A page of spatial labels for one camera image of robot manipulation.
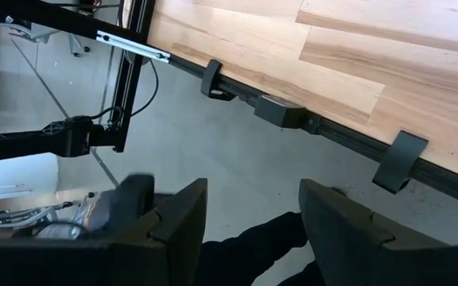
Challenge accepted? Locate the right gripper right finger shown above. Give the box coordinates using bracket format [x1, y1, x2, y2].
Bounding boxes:
[298, 178, 449, 286]

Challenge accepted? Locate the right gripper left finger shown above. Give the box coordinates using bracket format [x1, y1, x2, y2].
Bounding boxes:
[131, 177, 208, 286]

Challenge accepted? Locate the person's shoe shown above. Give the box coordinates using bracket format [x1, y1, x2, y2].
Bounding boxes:
[75, 172, 156, 240]

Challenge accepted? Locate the grey chair base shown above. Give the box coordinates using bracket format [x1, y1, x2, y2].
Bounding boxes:
[7, 21, 92, 58]
[0, 200, 76, 240]

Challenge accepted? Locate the white panel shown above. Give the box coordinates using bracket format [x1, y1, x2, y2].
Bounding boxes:
[0, 152, 60, 203]

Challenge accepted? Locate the black frame edge clamp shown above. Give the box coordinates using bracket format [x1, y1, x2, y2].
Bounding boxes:
[200, 59, 237, 102]
[371, 129, 429, 195]

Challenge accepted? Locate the black table-level camera box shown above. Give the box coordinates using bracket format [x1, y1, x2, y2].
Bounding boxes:
[253, 94, 308, 129]

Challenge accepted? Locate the thin black cable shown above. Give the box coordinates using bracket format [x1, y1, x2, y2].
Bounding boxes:
[91, 58, 160, 121]

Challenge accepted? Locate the silver aluminium bracket plate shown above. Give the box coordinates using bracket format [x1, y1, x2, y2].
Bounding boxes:
[95, 29, 172, 64]

